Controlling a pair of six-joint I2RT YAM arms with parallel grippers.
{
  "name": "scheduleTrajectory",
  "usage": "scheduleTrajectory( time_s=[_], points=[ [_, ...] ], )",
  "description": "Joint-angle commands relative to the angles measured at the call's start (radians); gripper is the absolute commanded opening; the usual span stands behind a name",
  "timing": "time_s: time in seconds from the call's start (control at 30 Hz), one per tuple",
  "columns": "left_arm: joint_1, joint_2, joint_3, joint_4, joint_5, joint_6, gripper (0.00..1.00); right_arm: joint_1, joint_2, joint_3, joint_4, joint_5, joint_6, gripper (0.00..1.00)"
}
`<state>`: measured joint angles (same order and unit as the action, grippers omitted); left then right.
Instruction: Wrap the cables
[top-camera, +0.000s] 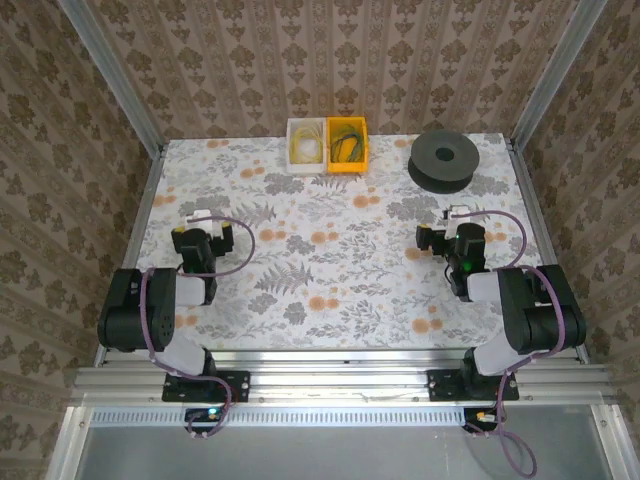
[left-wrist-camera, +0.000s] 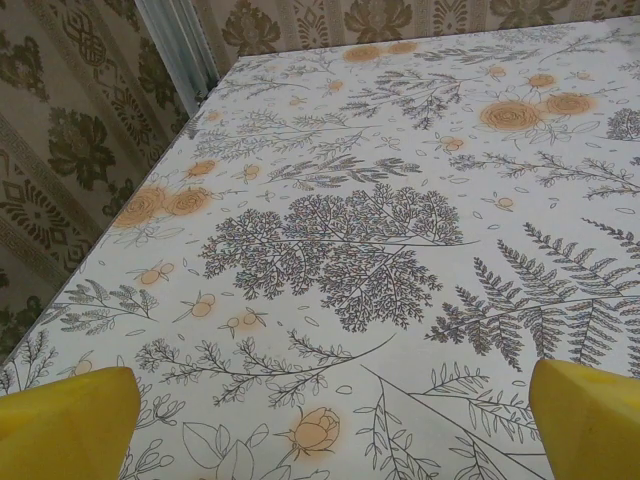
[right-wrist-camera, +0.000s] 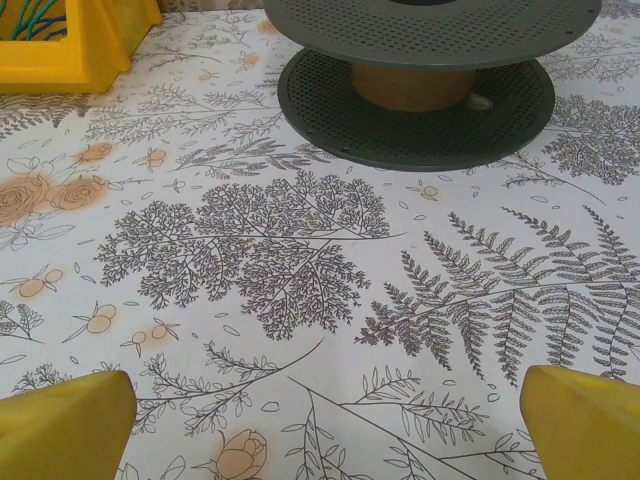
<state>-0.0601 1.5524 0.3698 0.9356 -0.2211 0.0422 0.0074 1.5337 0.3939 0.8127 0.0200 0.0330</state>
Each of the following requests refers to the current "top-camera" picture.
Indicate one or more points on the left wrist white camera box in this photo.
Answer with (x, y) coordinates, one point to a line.
(205, 220)

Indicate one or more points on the yellow plastic bin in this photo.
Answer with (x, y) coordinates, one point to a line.
(345, 167)

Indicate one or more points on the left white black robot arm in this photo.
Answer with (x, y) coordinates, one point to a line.
(135, 310)

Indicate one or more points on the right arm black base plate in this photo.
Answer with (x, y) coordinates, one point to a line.
(440, 385)

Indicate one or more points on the white plastic bin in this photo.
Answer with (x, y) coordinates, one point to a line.
(300, 167)

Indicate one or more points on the small black controller board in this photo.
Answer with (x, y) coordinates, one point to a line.
(472, 415)
(200, 414)

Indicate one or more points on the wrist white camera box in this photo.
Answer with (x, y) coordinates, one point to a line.
(454, 214)
(205, 220)

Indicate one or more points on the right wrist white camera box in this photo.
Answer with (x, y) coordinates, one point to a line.
(454, 214)

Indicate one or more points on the grey metal panel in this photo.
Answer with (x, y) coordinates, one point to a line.
(325, 455)

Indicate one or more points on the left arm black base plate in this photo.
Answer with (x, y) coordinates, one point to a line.
(240, 385)

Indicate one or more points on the aluminium table side rail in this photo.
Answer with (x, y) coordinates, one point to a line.
(145, 210)
(530, 200)

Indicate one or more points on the aluminium frame post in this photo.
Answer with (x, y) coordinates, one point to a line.
(110, 75)
(555, 75)

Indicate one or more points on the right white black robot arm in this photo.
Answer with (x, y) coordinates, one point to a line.
(540, 320)

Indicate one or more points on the aluminium mounting rail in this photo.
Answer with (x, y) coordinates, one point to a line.
(340, 385)

